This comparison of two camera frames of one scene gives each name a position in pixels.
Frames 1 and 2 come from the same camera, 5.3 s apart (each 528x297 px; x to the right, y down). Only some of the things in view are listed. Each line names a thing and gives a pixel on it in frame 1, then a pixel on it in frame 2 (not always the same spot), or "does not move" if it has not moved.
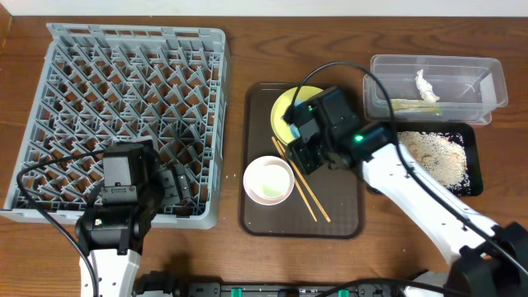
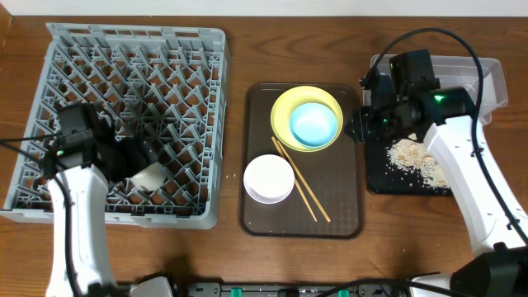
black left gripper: [166, 186] to [134, 156]
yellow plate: [282, 129] does not move
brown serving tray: [324, 205] does not move
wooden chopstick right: [302, 180] does not move
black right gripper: [305, 154] to [362, 124]
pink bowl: [268, 181] does not move
